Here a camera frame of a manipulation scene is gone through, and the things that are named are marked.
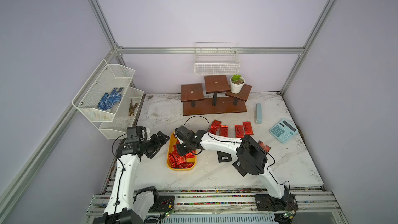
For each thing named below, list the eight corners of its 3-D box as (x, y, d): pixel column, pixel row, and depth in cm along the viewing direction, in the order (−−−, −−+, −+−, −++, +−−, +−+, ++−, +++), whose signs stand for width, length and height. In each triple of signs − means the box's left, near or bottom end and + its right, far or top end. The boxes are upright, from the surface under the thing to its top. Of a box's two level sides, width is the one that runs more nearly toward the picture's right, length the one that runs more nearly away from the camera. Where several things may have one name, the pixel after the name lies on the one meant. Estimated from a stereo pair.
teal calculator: (283, 144, 96) (285, 142, 93) (268, 131, 102) (270, 128, 99) (297, 132, 102) (300, 129, 99) (282, 120, 108) (284, 117, 105)
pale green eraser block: (254, 124, 105) (256, 119, 101) (254, 107, 115) (256, 102, 111) (260, 125, 105) (262, 120, 101) (259, 108, 114) (261, 103, 110)
